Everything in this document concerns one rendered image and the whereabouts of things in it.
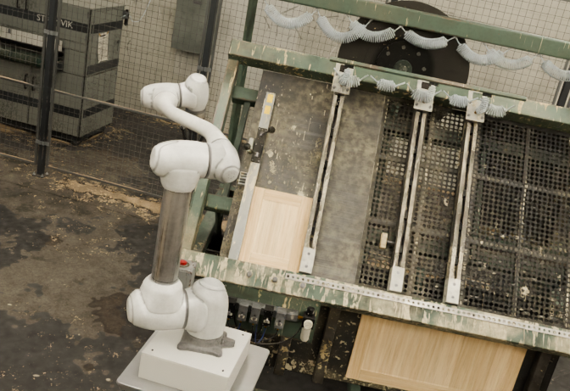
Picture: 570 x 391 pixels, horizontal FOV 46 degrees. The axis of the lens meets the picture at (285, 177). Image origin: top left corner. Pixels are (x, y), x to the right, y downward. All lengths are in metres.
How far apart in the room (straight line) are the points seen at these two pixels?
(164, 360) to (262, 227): 1.05
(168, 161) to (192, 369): 0.82
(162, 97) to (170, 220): 0.61
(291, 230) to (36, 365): 1.62
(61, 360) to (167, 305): 1.60
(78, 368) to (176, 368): 1.44
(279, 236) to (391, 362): 0.97
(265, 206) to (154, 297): 1.10
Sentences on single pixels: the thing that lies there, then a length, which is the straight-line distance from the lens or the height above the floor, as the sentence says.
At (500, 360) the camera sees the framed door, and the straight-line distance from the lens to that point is 3.96.
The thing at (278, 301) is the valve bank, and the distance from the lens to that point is 3.42.
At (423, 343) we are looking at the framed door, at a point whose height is 0.56.
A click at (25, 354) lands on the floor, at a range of 4.19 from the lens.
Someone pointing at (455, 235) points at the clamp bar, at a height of 1.20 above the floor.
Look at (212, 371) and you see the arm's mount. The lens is 2.69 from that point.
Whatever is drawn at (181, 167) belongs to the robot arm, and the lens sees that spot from 2.40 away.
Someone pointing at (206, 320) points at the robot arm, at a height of 1.01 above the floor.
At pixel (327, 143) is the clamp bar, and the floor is 1.48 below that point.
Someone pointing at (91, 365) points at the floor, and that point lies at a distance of 4.11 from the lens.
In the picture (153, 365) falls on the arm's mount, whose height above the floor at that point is 0.82.
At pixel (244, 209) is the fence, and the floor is 1.11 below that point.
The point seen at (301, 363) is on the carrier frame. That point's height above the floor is 0.26.
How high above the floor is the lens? 2.44
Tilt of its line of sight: 19 degrees down
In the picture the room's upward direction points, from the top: 12 degrees clockwise
